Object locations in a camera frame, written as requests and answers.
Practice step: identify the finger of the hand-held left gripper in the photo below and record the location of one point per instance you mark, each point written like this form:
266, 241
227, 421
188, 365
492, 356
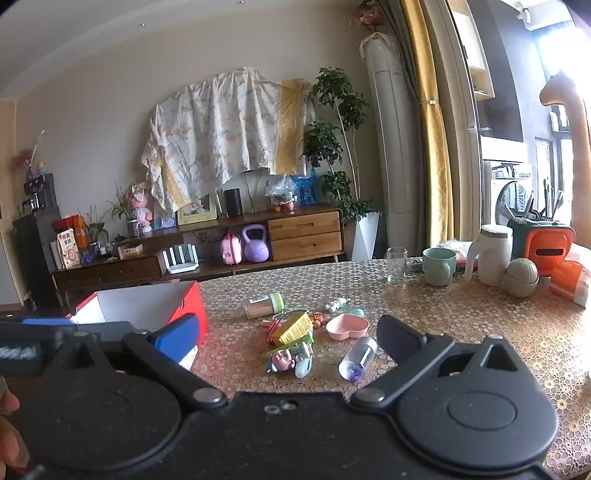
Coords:
27, 341
46, 321

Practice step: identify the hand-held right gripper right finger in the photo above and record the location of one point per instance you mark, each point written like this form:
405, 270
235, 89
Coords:
395, 339

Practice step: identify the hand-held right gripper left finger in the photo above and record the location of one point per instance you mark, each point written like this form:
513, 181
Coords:
178, 337

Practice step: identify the red cardboard box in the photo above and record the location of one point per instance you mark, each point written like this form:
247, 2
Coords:
189, 304

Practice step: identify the clear bottle purple cap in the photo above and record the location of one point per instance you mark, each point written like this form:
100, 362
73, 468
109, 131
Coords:
359, 359

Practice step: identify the small teal toy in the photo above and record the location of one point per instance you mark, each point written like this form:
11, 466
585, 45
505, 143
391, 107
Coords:
356, 313

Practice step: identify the pink heart-shaped bowl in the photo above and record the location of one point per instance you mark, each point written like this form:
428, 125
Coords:
347, 327

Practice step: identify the clear jar green lid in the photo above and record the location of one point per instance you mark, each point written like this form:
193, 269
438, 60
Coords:
261, 307

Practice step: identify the small yellow box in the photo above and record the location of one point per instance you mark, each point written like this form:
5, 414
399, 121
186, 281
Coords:
293, 328

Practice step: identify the pink pig toy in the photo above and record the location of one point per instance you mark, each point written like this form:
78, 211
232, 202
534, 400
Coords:
280, 361

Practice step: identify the person's left hand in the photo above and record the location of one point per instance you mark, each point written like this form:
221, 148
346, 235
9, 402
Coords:
10, 443

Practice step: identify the black cabinet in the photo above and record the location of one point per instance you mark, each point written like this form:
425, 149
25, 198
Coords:
34, 258

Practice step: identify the small white toy figure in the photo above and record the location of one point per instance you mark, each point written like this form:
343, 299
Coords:
336, 304

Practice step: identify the clear drinking glass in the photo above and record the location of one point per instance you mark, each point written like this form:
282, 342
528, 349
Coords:
397, 265

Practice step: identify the white router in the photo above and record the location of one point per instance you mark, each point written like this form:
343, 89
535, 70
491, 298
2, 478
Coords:
181, 262

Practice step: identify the printed snack box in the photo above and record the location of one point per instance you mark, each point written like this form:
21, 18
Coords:
68, 249

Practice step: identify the pale green mug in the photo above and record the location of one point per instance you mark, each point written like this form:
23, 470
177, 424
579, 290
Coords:
436, 267

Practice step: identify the patterned tablecloth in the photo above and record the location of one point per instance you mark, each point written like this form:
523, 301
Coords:
485, 332

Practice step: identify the white blue small toy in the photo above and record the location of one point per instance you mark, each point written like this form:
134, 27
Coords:
304, 364

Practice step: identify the orange bottle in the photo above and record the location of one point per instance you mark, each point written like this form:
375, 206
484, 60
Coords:
81, 233

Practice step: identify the cream small box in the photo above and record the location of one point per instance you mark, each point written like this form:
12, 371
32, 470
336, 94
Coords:
130, 250

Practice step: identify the pink toy suitcase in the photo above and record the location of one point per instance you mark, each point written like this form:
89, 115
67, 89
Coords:
231, 249

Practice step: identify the small leafy plant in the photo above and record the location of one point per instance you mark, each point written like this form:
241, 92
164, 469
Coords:
96, 228

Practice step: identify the potted plant grey pot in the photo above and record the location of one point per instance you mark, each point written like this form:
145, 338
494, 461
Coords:
133, 227

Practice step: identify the purple kettlebell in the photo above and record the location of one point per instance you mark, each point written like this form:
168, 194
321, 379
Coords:
255, 247

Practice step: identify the white lidded jug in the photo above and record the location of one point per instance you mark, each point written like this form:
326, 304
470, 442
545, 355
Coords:
494, 256

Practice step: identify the black coffee machine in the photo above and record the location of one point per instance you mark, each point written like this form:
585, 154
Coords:
40, 191

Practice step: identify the pink doll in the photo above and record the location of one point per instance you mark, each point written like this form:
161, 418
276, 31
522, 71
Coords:
142, 205

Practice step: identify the wooden TV cabinet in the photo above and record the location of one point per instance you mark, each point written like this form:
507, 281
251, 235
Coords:
304, 235

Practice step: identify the round pale green container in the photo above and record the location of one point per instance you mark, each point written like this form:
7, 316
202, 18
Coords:
520, 277

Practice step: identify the black speaker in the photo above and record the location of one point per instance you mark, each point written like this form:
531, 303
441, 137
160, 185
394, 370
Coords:
233, 202

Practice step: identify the vase with dried flowers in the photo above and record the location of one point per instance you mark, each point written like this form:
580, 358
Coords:
28, 159

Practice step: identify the green knife block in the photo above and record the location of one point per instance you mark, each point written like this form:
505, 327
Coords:
519, 230

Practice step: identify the clear plastic bag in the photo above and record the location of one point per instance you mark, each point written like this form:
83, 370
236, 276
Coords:
279, 189

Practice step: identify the orange tissue box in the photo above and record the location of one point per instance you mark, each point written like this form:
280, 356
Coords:
549, 244

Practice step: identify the washing machine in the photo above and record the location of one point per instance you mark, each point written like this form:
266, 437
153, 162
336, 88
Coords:
510, 198

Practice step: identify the orange packet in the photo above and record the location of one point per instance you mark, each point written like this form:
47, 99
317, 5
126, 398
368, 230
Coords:
570, 284

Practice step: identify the standing air conditioner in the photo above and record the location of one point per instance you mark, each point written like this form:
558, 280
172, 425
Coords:
397, 138

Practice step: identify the yellow curtain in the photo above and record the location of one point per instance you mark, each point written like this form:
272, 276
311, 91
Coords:
431, 138

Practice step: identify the floral bed sheet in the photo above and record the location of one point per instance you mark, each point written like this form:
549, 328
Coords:
221, 129

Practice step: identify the potted tree white planter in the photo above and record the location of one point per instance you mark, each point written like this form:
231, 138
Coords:
339, 101

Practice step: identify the tan curved plush figure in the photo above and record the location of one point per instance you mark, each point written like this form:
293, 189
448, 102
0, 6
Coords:
579, 138

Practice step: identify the pink artificial flowers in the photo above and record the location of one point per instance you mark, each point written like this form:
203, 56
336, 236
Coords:
369, 16

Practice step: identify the yellow picture frame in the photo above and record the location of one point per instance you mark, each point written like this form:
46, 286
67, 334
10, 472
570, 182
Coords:
197, 217

